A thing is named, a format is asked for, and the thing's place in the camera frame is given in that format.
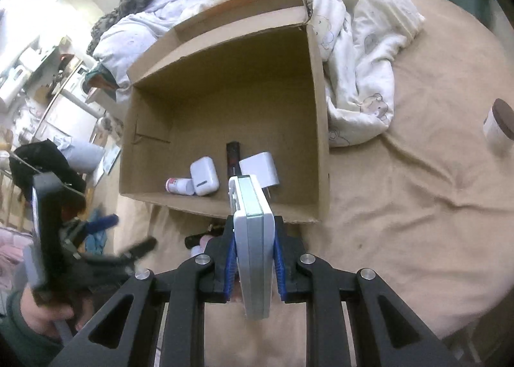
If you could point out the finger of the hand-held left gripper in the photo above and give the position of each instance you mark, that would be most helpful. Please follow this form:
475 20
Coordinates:
102 222
138 248

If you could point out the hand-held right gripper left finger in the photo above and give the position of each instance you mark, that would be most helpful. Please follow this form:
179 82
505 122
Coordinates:
229 266

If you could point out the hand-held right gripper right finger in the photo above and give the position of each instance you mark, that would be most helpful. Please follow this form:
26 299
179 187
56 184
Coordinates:
280 270

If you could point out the grey case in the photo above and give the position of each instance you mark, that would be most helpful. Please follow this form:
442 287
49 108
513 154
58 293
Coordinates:
253 254

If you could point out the small white bottle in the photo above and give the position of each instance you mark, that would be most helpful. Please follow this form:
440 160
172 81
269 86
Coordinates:
196 250

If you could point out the white red-label pill bottle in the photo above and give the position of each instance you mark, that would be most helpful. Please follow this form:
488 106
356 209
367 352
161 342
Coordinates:
178 186

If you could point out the white earbuds case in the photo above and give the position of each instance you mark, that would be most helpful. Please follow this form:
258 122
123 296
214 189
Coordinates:
204 176

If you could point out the white charger adapter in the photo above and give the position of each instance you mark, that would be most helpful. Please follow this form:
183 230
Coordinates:
259 168

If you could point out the black lighter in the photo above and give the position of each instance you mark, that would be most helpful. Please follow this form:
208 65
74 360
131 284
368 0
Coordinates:
233 158

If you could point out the brown cardboard box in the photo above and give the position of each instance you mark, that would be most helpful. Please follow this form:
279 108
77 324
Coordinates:
241 102

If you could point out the person's left hand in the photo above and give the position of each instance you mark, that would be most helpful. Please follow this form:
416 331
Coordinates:
44 312

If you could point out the pink cloth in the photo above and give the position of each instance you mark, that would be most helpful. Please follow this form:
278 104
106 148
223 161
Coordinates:
12 258

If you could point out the wooden chair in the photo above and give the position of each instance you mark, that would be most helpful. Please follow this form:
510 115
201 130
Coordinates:
10 198

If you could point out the white flat board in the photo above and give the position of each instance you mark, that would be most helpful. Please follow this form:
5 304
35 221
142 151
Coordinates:
110 160

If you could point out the grey bag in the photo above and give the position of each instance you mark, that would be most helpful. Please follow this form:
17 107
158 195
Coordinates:
86 156

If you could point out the black jacket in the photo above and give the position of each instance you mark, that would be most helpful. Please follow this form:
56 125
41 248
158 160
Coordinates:
40 158

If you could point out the white kitchen counter cabinets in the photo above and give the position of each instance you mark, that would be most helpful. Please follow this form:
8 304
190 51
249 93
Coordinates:
64 118

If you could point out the white washing machine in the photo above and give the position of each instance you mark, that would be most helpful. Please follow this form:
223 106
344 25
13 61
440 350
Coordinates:
80 88

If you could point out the teal orange cloth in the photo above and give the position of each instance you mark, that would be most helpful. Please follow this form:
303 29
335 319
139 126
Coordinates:
102 79

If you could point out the white water heater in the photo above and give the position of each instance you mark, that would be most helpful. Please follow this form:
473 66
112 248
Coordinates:
14 84

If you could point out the lavender duvet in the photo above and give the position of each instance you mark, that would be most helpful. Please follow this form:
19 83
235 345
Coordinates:
132 29

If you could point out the cream printed duvet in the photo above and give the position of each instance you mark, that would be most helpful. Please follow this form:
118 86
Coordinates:
361 49

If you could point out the white jar with brown lid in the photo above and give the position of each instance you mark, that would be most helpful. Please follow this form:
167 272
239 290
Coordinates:
496 130

